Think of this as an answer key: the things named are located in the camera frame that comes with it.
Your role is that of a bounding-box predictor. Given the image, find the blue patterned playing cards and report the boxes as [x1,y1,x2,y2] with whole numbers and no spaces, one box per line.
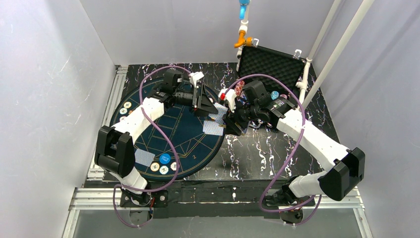
[209,103,228,125]

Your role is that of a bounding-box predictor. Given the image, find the dealt cards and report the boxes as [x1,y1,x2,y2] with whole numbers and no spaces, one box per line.
[203,120,224,136]
[134,148,155,167]

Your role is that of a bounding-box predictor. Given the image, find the blue small blind button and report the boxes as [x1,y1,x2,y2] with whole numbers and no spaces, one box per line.
[159,153,171,165]

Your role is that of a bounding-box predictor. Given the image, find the red white poker chip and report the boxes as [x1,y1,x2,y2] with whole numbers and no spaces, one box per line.
[170,162,177,171]

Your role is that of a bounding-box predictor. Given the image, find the orange chip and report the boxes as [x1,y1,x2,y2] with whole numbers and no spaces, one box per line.
[150,162,160,172]

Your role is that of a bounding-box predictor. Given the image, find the light blue poker chip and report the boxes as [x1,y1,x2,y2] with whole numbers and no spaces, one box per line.
[159,166,169,175]

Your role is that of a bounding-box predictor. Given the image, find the playing card deck box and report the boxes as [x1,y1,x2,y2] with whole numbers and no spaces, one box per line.
[231,122,248,136]

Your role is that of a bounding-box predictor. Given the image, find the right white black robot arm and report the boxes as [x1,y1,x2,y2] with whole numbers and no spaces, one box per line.
[218,81,365,204]

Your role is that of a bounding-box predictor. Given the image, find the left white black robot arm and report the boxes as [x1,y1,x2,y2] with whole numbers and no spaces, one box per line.
[94,66,218,194]

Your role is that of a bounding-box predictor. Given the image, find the light blue chip row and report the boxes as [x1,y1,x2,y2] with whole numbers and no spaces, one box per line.
[270,91,280,100]

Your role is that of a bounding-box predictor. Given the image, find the red white chip row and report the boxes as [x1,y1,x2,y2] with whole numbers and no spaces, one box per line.
[234,80,245,97]

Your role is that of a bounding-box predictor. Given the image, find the black poker chip case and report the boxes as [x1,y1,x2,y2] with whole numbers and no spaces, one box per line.
[228,46,305,125]

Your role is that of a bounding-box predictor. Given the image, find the round dark blue poker mat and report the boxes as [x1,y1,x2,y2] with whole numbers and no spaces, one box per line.
[109,77,227,181]

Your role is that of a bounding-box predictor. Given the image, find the orange pipe clamp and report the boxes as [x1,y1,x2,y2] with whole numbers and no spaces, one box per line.
[234,30,254,48]

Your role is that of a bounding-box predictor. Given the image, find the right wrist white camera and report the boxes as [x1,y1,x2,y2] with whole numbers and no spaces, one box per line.
[218,88,237,113]

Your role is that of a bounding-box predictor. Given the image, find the white pvc pipe frame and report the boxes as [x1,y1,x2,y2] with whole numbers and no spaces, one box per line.
[302,0,375,117]

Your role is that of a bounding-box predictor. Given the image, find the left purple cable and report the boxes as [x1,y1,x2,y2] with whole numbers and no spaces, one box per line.
[112,65,193,229]

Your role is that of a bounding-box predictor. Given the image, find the purple cable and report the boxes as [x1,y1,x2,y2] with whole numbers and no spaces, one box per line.
[224,73,322,227]
[112,65,193,229]

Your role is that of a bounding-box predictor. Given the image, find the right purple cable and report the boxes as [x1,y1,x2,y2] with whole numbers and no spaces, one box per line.
[224,73,322,227]

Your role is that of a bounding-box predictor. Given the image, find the aluminium rail left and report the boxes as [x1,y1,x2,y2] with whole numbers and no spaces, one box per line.
[86,65,128,181]

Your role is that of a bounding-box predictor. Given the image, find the aluminium rail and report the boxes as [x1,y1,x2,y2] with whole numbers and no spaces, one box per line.
[67,188,373,238]
[86,65,128,181]

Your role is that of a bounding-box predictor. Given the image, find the aluminium rail front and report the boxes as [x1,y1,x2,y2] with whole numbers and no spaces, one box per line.
[67,188,373,238]

